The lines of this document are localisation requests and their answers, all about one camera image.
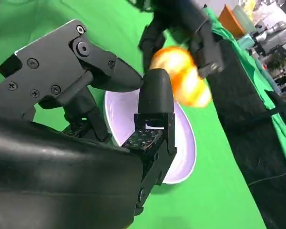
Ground thin white cable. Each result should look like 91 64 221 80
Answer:
249 169 286 186

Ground black cloth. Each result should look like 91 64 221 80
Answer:
204 40 286 229

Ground potted plant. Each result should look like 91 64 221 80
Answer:
268 53 286 72

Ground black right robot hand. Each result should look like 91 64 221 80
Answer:
0 19 178 229

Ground pale green container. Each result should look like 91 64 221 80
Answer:
232 4 257 33

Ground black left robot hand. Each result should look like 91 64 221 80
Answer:
127 0 225 78

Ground lilac plate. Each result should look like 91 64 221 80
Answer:
103 92 196 185

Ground green tablecloth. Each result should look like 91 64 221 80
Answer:
0 0 267 229

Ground orange box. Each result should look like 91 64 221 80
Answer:
218 4 245 38

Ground orange and white bread roll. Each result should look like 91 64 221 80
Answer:
150 45 213 108

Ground green draped cloth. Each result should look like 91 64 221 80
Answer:
202 6 286 179

